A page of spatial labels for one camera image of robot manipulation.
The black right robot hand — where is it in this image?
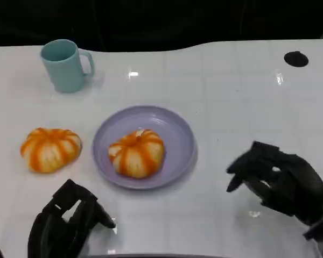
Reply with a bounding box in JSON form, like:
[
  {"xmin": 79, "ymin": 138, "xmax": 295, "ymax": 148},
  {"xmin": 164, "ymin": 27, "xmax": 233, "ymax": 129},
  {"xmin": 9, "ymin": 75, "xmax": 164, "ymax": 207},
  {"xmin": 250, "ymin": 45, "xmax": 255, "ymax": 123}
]
[{"xmin": 226, "ymin": 141, "xmax": 323, "ymax": 226}]

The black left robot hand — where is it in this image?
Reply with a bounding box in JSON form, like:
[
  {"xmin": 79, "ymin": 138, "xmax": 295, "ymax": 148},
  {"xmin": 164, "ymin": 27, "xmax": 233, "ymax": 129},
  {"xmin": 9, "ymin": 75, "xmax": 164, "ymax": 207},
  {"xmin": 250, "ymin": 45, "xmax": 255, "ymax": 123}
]
[{"xmin": 28, "ymin": 179, "xmax": 116, "ymax": 258}]

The orange and white bread roll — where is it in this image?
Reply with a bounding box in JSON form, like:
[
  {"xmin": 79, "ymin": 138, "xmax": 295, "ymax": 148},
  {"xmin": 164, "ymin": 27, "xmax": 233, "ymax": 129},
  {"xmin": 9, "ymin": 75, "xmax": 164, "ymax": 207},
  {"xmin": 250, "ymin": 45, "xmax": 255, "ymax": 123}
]
[
  {"xmin": 20, "ymin": 127, "xmax": 83, "ymax": 174},
  {"xmin": 108, "ymin": 128, "xmax": 166, "ymax": 179}
]

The black round table grommet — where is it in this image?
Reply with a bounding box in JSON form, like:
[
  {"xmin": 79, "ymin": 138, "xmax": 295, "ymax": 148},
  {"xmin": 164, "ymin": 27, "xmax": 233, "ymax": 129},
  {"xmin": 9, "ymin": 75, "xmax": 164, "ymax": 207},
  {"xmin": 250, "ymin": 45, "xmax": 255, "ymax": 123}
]
[{"xmin": 283, "ymin": 51, "xmax": 310, "ymax": 67}]

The lilac plate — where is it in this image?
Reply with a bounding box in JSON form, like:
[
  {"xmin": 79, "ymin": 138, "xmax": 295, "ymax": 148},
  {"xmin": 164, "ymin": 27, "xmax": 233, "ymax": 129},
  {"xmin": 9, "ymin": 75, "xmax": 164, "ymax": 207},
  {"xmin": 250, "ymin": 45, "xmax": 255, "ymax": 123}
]
[{"xmin": 92, "ymin": 105, "xmax": 199, "ymax": 190}]

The pale green mug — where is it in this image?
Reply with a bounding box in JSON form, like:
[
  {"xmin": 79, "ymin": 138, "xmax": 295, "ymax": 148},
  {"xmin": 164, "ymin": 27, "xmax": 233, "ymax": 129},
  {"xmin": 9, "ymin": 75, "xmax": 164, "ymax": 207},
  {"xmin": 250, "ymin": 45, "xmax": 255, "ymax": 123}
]
[{"xmin": 40, "ymin": 39, "xmax": 95, "ymax": 94}]

